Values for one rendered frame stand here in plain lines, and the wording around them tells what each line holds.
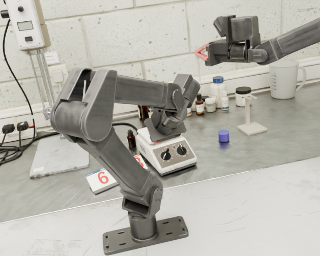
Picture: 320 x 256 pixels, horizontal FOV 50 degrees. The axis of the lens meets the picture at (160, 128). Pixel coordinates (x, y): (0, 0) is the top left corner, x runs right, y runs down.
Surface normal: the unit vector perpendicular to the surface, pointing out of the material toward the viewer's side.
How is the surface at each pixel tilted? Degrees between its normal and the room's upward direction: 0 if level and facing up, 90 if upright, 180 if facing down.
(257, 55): 90
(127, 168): 91
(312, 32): 87
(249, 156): 0
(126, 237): 0
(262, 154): 0
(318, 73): 90
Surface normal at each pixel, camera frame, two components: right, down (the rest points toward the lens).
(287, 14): 0.18, 0.37
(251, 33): -0.67, 0.37
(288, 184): -0.11, -0.91
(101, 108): 0.81, 0.15
